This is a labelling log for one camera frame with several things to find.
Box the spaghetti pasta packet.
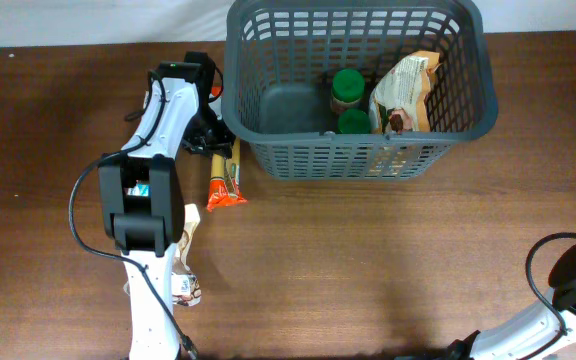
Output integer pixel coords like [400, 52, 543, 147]
[206, 138, 247, 212]

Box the Kleenex tissue multipack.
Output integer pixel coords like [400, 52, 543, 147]
[125, 90, 152, 199]

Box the grey plastic shopping basket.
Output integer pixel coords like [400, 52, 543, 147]
[222, 0, 498, 180]

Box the yellow seasoning jar green lid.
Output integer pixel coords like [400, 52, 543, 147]
[337, 108, 372, 135]

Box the white-label jar green lid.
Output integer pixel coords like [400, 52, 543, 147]
[330, 69, 365, 115]

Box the orange snack bag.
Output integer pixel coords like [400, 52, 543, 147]
[368, 51, 441, 134]

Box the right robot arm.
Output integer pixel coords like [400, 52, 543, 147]
[444, 244, 576, 360]

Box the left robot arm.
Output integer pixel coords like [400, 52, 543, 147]
[96, 52, 235, 359]

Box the brown chocolate snack bag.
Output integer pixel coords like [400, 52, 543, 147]
[122, 202, 203, 308]

